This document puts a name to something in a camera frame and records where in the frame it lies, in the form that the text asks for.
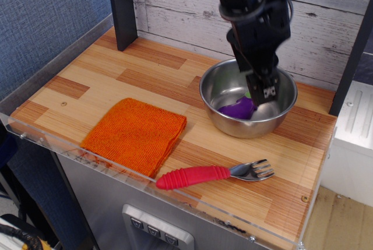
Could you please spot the red handled metal fork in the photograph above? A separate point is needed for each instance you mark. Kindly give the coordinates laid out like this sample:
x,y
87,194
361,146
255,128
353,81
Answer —
x,y
185,177

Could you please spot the orange folded cloth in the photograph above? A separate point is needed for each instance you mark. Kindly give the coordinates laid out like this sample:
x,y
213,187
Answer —
x,y
136,135

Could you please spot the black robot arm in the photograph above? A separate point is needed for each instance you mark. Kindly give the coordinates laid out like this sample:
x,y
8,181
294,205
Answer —
x,y
258,28

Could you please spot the stainless steel cabinet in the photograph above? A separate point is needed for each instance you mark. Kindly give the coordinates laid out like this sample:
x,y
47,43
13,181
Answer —
x,y
101,194

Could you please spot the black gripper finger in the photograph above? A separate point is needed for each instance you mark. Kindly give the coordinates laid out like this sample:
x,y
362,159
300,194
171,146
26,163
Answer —
x,y
255,89
270,88

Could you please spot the stainless steel pot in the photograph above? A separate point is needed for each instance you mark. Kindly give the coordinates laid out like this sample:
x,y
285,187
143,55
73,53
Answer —
x,y
223,84

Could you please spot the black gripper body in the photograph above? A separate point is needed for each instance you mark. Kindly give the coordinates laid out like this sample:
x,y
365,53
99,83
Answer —
x,y
258,28

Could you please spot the clear acrylic guard rail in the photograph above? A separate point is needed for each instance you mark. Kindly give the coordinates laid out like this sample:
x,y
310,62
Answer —
x,y
271,213

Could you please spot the silver button control panel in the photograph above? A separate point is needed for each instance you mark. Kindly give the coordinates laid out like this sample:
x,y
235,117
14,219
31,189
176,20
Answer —
x,y
136,219

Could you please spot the dark left upright post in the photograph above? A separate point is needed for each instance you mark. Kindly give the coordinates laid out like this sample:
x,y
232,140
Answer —
x,y
123,14

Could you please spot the purple toy eggplant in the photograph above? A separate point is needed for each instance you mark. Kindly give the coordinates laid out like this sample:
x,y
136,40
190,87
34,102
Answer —
x,y
243,108

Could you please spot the white side unit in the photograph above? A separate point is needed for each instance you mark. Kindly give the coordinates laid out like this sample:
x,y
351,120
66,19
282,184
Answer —
x,y
348,166

